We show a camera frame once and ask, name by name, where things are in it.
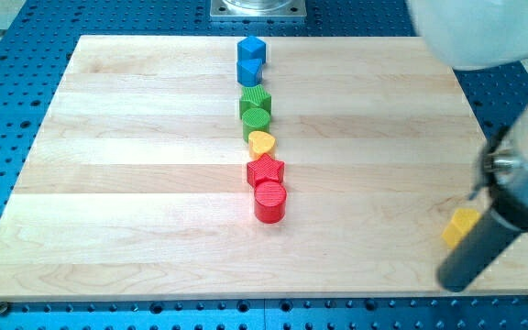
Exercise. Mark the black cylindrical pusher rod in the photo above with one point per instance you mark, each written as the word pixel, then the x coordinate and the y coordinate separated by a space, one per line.
pixel 487 239

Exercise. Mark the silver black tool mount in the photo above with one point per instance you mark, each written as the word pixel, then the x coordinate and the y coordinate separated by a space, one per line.
pixel 502 168

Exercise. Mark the yellow hexagon block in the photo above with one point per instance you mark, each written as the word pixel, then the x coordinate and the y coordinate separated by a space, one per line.
pixel 461 222

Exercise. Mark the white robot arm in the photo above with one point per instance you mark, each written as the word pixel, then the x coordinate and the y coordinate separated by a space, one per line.
pixel 473 35

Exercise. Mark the light wooden board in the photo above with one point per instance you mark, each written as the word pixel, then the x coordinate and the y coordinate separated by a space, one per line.
pixel 135 186

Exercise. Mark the red cylinder block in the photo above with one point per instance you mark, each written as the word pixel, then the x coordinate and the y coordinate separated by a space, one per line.
pixel 270 202

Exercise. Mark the red star block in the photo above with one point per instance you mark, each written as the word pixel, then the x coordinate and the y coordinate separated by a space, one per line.
pixel 265 169

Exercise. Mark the yellow heart block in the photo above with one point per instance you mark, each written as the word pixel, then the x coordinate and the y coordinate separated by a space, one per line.
pixel 261 143

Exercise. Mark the green cylinder block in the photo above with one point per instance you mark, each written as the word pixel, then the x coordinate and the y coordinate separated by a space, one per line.
pixel 255 119

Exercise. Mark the green star block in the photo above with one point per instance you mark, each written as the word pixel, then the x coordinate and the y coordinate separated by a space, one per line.
pixel 254 97

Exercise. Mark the blue triangle block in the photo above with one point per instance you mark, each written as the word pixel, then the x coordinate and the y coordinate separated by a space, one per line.
pixel 249 72

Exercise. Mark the blue cube block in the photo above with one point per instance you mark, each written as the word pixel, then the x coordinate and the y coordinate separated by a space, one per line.
pixel 251 48

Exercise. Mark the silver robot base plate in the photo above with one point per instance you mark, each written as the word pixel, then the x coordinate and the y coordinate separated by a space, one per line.
pixel 246 9

